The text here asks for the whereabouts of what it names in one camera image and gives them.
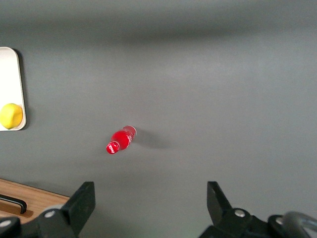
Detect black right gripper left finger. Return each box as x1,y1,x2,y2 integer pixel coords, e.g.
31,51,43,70
37,181,96,238

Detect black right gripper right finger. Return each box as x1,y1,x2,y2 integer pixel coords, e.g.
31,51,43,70
200,181,268,238

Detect grey curved cable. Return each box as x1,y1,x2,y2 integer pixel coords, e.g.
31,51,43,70
282,211,317,238

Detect black lower drawer handle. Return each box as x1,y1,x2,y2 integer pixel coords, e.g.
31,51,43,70
0,194,27,215

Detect yellow lemon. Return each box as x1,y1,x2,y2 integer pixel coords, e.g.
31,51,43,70
0,103,24,130

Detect wooden two-drawer cabinet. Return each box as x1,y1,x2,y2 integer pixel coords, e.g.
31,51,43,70
0,178,70,225

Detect cream rectangular tray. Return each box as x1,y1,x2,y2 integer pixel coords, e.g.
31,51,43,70
0,47,27,131

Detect lower wooden drawer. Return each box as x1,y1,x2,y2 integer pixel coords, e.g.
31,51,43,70
0,179,69,224

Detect red soda bottle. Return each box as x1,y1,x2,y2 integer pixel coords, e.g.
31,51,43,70
106,125,137,155

